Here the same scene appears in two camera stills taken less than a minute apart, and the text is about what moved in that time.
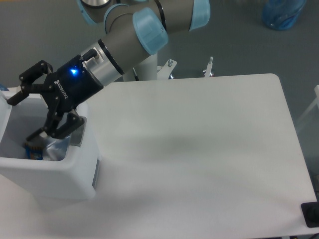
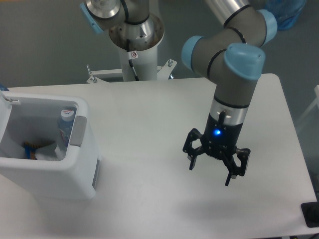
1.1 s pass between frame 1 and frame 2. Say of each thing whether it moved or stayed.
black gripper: moved
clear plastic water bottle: moved
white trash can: stayed
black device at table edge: stayed
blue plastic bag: stayed
